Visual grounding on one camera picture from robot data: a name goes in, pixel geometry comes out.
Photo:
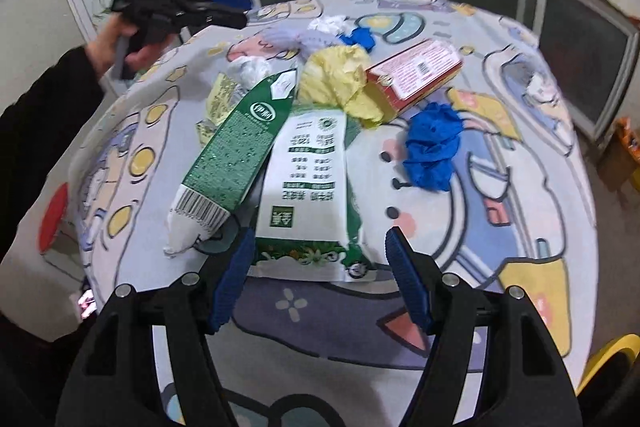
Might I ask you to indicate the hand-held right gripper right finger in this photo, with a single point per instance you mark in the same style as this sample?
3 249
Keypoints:
407 277

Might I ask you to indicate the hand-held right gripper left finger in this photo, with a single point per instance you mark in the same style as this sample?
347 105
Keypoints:
232 277

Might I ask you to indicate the white tissue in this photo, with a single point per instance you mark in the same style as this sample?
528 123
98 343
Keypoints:
327 26

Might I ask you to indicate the white green milk carton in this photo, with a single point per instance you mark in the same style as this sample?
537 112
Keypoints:
310 187

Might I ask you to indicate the small blue glove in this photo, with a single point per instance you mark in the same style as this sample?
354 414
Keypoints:
357 38

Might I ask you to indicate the person's left forearm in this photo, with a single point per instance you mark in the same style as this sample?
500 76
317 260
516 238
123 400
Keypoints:
45 132

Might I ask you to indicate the person's left hand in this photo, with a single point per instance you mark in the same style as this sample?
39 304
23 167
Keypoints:
105 47

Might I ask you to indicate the lavender crumpled wrapper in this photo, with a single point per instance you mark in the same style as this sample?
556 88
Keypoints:
290 39

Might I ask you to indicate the yellow green snack packet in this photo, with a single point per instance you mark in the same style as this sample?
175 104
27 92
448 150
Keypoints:
220 99

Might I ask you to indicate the cartoon printed tablecloth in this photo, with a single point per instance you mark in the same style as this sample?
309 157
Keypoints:
500 217

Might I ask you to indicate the yellow crumpled glove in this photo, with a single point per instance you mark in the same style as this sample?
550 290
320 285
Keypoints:
335 82

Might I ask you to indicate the large blue crumpled glove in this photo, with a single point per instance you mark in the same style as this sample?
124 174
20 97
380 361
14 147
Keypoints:
432 147

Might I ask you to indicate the red stool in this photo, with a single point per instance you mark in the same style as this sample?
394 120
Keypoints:
52 219

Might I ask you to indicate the red cardboard box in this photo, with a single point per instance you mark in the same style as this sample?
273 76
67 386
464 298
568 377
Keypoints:
415 72

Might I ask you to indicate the yellow chair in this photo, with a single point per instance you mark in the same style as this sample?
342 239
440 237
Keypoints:
602 357

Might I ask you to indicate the orange cardboard box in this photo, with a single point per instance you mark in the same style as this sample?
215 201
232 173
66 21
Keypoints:
620 152

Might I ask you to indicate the glass door counter cabinet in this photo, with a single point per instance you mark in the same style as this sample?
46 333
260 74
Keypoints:
575 37

